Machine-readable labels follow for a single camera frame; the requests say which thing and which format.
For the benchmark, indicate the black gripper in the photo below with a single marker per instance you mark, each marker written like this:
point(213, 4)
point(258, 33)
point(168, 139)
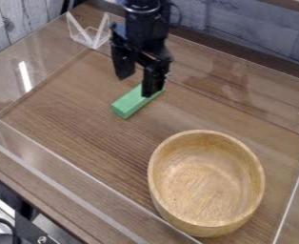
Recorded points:
point(137, 43)

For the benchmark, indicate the green rectangular block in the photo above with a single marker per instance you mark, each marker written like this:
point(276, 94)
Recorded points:
point(132, 102)

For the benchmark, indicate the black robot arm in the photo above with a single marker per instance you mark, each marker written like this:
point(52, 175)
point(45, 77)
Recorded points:
point(148, 6)

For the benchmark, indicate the wooden bowl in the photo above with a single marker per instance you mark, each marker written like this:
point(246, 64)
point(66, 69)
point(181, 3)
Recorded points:
point(206, 182)

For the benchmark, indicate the clear acrylic corner bracket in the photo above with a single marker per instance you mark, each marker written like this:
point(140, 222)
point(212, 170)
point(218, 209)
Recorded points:
point(90, 37)

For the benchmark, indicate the clear acrylic enclosure wall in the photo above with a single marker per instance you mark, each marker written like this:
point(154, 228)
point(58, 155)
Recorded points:
point(76, 160)

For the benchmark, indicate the black metal table bracket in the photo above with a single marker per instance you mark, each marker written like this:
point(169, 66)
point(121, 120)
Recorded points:
point(28, 233)

